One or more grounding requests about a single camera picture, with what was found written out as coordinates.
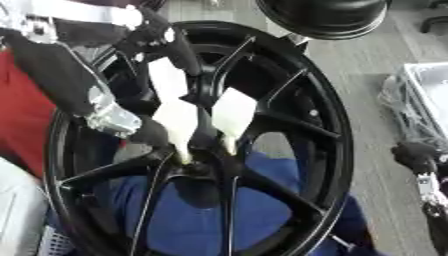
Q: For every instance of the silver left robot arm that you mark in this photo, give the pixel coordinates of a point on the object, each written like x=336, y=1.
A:
x=70, y=11

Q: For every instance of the white pin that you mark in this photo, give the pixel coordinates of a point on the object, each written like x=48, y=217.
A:
x=234, y=110
x=178, y=121
x=167, y=78

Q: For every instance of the pale grey plastic crate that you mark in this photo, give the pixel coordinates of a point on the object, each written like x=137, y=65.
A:
x=434, y=85

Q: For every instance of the white perforated basket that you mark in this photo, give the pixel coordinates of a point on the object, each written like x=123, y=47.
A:
x=55, y=241

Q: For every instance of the black round wheel rim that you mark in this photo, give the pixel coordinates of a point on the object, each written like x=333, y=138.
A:
x=326, y=18

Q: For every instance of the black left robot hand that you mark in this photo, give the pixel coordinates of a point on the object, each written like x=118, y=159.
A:
x=52, y=70

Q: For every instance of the black chair base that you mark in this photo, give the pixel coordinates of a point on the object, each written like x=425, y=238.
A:
x=434, y=20

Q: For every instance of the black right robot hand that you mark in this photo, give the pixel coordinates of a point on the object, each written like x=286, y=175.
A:
x=415, y=156

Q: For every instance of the black spoked wheel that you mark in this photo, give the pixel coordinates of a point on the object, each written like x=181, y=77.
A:
x=328, y=106

